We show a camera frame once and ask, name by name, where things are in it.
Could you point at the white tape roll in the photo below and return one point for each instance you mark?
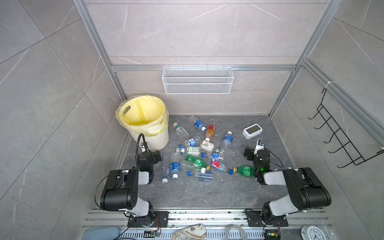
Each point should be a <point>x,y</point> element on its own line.
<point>235,232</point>

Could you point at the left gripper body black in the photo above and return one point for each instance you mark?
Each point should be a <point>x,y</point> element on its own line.
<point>155,156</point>

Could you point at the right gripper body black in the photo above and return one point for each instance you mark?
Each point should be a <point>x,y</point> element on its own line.
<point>250,153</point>

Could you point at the green bottle blue cap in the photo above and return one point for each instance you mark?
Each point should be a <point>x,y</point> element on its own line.
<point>246,171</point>

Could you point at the orange red bottle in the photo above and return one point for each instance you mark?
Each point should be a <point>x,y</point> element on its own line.
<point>210,133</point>

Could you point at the white wire mesh basket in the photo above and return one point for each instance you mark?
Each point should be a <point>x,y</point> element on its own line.
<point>197,80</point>

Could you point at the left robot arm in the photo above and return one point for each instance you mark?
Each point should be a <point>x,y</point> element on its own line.
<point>121,189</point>

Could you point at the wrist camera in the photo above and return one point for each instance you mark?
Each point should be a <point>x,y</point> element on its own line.
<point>144,147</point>
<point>259,146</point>

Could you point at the white flat bottle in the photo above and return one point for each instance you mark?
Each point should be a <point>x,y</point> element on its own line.
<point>207,146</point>

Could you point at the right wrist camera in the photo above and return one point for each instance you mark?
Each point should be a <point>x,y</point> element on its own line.
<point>259,146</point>

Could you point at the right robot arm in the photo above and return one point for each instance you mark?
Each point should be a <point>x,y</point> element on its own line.
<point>305,190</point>

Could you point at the patterned cloth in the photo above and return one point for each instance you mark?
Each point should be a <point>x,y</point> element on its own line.
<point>195,232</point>

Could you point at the clear bottle blue label back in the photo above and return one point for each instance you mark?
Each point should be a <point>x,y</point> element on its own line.
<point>198,124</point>

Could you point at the small clear bottle white cap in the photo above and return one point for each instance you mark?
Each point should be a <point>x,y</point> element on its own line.
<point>181,132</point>

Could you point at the tall clear bottle white cap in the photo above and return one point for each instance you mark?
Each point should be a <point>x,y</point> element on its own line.
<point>166,167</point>

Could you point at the white digital clock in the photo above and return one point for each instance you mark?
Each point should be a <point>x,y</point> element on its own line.
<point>252,131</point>

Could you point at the green bottle yellow cap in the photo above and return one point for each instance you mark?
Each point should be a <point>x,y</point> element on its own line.
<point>197,162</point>

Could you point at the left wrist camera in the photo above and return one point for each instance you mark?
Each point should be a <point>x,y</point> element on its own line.
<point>144,147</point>

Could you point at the pink crushed bottle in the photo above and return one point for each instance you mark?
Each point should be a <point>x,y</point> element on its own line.
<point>215,164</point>

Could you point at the white round analog clock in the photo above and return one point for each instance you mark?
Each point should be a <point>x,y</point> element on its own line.
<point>312,233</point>

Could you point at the crushed clear bottle blue cap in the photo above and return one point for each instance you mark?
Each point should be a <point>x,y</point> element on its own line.
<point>203,177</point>

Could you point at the white bin with yellow liner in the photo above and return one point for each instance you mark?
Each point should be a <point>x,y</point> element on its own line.
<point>148,115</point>

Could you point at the clear bottle blue label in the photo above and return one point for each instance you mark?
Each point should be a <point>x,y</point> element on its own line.
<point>227,140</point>
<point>175,166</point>
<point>198,124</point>

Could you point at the blue grey cushion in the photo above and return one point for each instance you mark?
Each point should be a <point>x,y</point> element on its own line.
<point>107,233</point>

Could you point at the black wire hook rack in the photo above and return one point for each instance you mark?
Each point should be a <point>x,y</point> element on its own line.
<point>355,157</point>

